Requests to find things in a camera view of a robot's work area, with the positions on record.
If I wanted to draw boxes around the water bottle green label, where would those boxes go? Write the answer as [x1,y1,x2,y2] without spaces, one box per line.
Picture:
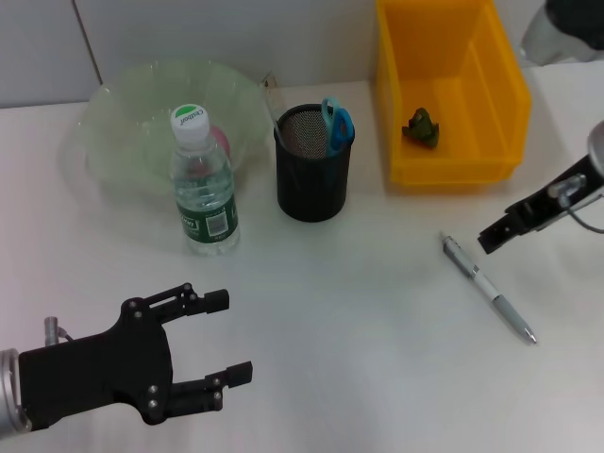
[169,102,242,259]

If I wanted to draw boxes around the blue scissors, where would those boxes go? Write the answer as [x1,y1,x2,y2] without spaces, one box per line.
[320,96,356,157]

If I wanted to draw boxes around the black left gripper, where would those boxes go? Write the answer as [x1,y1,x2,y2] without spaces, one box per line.
[18,282,255,431]

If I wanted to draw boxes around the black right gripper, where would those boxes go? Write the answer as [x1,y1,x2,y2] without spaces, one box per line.
[476,152,604,257]

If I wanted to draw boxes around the white grey ballpoint pen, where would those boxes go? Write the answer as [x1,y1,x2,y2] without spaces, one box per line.
[438,230,538,345]

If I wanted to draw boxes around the black mesh pen holder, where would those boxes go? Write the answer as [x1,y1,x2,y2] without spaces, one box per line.
[274,103,356,223]

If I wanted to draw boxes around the pale green plastic bowl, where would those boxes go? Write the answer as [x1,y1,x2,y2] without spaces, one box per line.
[77,55,265,194]

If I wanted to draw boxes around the clear plastic ruler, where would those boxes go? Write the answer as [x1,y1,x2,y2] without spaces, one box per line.
[261,70,288,152]

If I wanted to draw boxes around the yellow plastic storage bin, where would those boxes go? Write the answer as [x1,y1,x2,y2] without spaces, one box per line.
[376,0,533,186]

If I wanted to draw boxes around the grey right wrist cable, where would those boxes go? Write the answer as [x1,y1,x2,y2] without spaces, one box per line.
[545,173,604,236]

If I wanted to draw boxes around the green plastic wrapper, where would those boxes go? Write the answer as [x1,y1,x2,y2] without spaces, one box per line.
[400,107,441,148]

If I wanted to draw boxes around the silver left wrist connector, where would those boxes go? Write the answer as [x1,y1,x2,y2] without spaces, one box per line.
[43,317,76,348]

